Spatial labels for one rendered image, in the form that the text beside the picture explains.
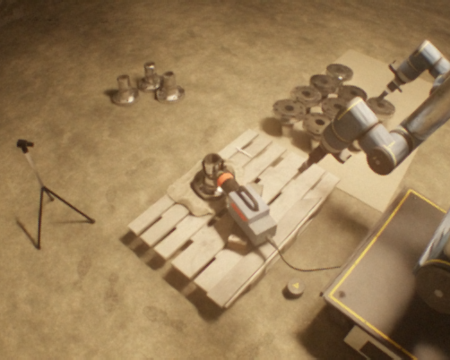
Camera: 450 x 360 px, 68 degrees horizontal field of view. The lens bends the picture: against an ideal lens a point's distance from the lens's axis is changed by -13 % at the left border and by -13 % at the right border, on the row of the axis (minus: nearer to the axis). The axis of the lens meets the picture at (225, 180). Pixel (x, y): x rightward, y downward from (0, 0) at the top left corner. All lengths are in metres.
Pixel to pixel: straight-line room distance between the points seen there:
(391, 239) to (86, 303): 1.78
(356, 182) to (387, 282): 1.06
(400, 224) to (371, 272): 0.39
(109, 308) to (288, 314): 1.02
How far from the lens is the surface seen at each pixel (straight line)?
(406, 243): 2.19
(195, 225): 2.30
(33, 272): 2.56
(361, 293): 1.94
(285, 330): 2.15
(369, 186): 2.86
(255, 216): 2.02
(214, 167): 2.28
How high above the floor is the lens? 2.00
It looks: 47 degrees down
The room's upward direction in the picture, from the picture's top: straight up
